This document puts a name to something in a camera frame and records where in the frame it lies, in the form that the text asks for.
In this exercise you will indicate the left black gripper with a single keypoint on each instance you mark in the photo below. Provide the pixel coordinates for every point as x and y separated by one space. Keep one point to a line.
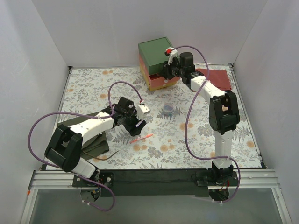
134 126

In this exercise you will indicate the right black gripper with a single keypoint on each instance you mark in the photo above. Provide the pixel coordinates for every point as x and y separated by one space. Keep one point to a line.
167 72

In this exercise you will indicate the orange pen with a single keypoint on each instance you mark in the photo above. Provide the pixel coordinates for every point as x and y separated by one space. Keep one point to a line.
141 138

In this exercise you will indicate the green drawer box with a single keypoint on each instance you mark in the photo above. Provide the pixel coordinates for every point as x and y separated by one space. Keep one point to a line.
152 54

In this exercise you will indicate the yellow drawer box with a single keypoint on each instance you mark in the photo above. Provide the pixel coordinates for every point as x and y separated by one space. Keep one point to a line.
154 82

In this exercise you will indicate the red drawer box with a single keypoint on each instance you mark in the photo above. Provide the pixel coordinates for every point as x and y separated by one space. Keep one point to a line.
174 80

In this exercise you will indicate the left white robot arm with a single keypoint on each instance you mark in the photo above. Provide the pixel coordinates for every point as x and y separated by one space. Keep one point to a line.
65 146

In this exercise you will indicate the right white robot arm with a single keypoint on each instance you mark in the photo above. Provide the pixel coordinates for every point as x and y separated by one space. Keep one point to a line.
223 107

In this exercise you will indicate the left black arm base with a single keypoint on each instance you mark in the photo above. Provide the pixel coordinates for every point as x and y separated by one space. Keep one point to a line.
98 179

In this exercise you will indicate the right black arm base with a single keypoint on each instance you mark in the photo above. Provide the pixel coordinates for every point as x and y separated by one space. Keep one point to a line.
216 177

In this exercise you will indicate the red folded cloth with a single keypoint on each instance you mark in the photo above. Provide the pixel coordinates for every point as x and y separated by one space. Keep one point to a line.
219 78

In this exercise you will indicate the clear jar of paperclips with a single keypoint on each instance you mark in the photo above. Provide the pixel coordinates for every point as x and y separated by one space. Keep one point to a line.
167 109

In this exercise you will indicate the olive green cloth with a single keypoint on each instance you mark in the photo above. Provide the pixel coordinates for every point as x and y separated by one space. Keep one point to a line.
94 147

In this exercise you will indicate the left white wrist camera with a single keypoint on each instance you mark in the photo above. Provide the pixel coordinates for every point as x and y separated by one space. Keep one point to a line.
142 111

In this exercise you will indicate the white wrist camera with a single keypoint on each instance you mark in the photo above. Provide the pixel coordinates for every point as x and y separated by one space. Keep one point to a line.
142 111
171 53

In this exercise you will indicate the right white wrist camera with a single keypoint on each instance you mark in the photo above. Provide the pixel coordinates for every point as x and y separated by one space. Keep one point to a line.
171 53

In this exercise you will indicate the aluminium front rail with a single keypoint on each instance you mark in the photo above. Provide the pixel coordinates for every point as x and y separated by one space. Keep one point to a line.
51 179

